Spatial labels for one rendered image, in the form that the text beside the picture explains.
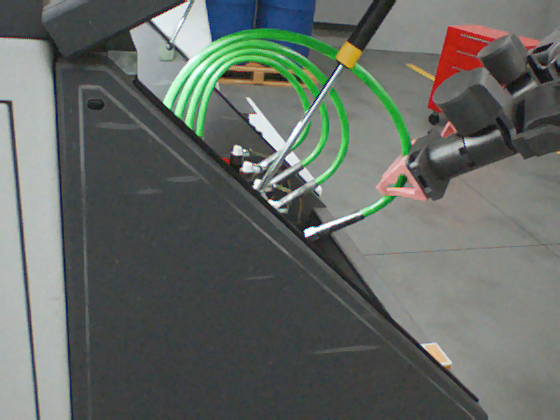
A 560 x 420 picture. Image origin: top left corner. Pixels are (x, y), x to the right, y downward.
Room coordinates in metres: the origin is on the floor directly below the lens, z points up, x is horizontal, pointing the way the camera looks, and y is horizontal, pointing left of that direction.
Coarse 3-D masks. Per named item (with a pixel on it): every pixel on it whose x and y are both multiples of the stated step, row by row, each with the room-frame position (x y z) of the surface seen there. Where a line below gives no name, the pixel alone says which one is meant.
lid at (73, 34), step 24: (72, 0) 0.42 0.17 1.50; (96, 0) 0.42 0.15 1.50; (120, 0) 0.43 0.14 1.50; (144, 0) 0.43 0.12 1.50; (168, 0) 0.44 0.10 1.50; (48, 24) 0.41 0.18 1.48; (72, 24) 0.41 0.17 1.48; (96, 24) 0.42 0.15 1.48; (120, 24) 0.43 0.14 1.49; (72, 48) 0.41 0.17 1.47
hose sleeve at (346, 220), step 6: (360, 210) 0.79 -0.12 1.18; (342, 216) 0.79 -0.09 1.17; (348, 216) 0.79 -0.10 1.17; (354, 216) 0.79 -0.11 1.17; (360, 216) 0.78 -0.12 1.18; (330, 222) 0.79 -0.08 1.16; (336, 222) 0.79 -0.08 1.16; (342, 222) 0.78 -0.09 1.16; (348, 222) 0.78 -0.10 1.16; (354, 222) 0.79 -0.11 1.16; (318, 228) 0.79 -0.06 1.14; (324, 228) 0.79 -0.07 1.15; (330, 228) 0.78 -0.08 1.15; (336, 228) 0.78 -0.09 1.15; (318, 234) 0.78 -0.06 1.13; (324, 234) 0.79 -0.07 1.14
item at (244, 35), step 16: (240, 32) 0.79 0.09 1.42; (256, 32) 0.79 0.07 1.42; (272, 32) 0.79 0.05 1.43; (288, 32) 0.79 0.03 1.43; (208, 48) 0.79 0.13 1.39; (320, 48) 0.79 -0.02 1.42; (192, 64) 0.79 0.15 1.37; (176, 80) 0.79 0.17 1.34; (368, 80) 0.79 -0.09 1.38; (176, 96) 0.79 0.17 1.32; (384, 96) 0.79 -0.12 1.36; (400, 128) 0.79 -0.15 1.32; (400, 176) 0.79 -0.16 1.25; (368, 208) 0.79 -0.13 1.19
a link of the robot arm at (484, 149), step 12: (492, 120) 0.70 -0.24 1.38; (480, 132) 0.72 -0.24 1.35; (492, 132) 0.71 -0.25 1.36; (504, 132) 0.71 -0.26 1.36; (468, 144) 0.72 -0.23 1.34; (480, 144) 0.71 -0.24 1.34; (492, 144) 0.71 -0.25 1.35; (504, 144) 0.70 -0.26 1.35; (480, 156) 0.71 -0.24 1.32; (492, 156) 0.71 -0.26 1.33; (504, 156) 0.71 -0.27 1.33
